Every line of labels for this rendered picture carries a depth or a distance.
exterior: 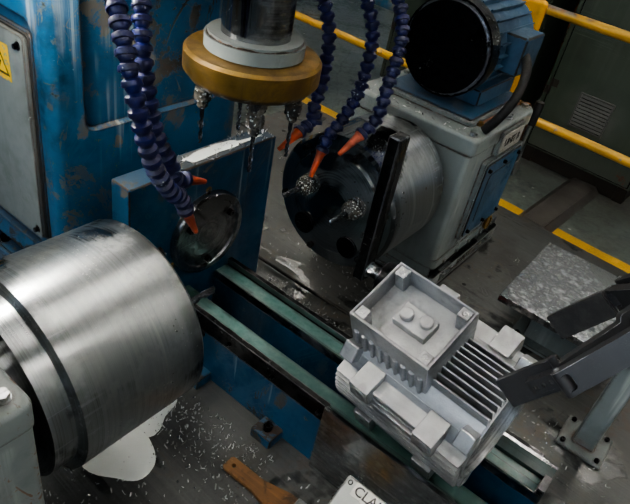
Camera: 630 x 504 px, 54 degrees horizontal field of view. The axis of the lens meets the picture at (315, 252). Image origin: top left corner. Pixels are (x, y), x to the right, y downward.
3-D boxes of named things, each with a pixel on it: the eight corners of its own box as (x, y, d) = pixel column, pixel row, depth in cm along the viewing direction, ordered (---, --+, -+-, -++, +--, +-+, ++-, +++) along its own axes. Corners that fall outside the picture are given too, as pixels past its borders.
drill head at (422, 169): (242, 244, 117) (258, 122, 102) (365, 179, 145) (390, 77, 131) (347, 312, 106) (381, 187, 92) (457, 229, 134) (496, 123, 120)
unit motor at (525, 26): (361, 182, 138) (410, -18, 113) (433, 144, 160) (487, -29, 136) (462, 236, 127) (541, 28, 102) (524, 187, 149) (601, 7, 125)
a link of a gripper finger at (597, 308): (600, 292, 64) (602, 289, 64) (545, 317, 69) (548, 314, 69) (618, 316, 64) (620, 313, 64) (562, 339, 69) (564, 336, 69)
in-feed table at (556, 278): (479, 338, 124) (499, 294, 117) (530, 283, 143) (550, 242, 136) (594, 408, 114) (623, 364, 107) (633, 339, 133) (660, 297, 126)
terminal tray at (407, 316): (351, 342, 82) (347, 313, 76) (402, 290, 86) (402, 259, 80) (423, 399, 76) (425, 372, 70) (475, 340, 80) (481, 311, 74)
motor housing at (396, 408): (339, 411, 92) (326, 350, 77) (419, 326, 99) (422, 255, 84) (449, 505, 83) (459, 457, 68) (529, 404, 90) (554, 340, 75)
